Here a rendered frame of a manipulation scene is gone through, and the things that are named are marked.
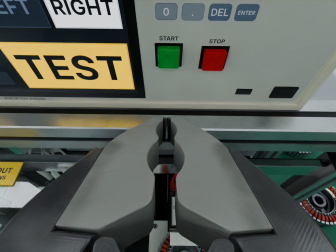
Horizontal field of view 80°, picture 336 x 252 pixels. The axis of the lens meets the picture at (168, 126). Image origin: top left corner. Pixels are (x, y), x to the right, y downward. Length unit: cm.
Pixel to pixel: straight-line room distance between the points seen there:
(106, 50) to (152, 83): 5
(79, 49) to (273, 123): 20
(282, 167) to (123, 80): 23
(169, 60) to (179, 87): 4
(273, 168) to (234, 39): 19
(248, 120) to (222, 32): 10
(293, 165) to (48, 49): 30
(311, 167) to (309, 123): 9
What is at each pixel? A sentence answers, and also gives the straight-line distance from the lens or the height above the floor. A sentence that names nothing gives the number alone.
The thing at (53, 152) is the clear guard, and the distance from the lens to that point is 29.
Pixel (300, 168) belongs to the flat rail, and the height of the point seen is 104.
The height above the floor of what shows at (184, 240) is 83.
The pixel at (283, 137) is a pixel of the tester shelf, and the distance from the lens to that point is 25.
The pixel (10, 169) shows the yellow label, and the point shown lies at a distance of 30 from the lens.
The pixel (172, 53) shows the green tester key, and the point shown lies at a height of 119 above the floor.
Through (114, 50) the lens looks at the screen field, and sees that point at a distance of 18.
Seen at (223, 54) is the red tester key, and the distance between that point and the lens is 18.
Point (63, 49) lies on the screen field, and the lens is 20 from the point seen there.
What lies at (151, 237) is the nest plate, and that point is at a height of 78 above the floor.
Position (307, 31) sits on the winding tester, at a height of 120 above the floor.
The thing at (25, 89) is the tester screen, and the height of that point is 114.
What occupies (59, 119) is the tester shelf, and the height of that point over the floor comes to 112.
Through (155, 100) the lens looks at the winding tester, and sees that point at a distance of 22.
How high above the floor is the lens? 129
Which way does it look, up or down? 54 degrees down
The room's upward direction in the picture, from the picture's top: 1 degrees clockwise
